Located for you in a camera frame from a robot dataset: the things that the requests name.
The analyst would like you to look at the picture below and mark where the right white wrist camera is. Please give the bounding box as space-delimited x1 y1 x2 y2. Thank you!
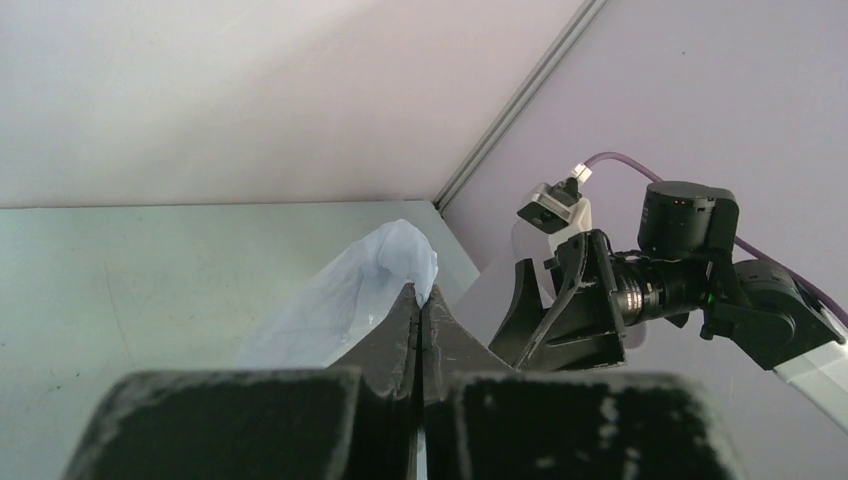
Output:
510 164 592 304

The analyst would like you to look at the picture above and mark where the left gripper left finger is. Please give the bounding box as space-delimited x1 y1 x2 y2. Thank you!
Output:
63 285 421 479

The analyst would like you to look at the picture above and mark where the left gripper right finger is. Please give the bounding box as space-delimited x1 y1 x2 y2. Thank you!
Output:
421 291 746 479

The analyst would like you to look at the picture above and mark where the light blue plastic trash bag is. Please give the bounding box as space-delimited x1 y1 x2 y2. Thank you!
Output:
236 220 439 369

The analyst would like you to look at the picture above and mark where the right aluminium corner profile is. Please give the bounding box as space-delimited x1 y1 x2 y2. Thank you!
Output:
432 0 609 214

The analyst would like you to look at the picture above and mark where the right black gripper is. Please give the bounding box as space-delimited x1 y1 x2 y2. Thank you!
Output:
488 229 628 372

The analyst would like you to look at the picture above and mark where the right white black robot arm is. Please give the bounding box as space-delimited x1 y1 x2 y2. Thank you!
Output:
489 178 847 426

